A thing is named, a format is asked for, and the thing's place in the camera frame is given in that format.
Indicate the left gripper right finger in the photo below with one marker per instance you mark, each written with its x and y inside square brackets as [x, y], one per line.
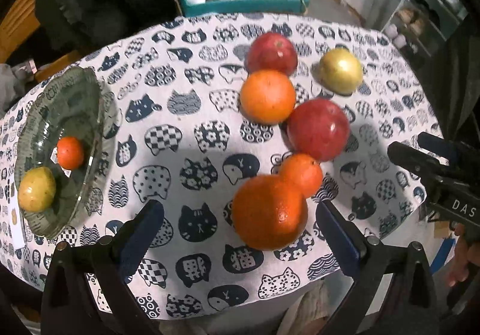
[410, 303]

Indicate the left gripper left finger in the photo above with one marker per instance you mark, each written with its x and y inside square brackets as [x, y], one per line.
[68, 305]

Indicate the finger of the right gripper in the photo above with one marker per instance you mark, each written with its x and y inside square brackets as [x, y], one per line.
[427, 168]
[452, 151]

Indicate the small mandarin orange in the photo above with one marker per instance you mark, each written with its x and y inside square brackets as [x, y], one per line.
[304, 172]

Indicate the red apple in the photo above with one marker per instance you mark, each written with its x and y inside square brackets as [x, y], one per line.
[272, 51]
[318, 128]

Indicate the large orange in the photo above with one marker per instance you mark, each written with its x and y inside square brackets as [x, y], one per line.
[268, 212]

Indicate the yellow green pear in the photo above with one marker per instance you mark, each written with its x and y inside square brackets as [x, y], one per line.
[340, 71]

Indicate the medium orange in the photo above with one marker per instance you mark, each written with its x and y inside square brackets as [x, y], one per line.
[267, 97]

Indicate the right hand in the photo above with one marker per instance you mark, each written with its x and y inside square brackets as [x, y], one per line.
[464, 255]

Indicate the yellow lemon in bowl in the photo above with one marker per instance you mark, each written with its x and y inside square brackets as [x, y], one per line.
[37, 190]

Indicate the small mandarin in bowl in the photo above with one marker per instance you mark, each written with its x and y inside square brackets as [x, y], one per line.
[70, 153]

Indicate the shoe rack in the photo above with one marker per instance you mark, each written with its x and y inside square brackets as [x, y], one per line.
[423, 26]

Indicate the cat pattern tablecloth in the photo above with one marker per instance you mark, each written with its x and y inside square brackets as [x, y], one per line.
[174, 133]

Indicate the green glass bowl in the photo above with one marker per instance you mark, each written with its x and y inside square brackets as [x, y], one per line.
[70, 105]

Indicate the grey white clothes pile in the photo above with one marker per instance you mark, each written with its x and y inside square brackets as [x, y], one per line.
[13, 83]

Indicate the teal plastic tray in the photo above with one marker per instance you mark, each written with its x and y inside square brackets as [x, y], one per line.
[190, 9]

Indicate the wooden louvered cabinet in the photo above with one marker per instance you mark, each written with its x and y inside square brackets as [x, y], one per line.
[17, 26]

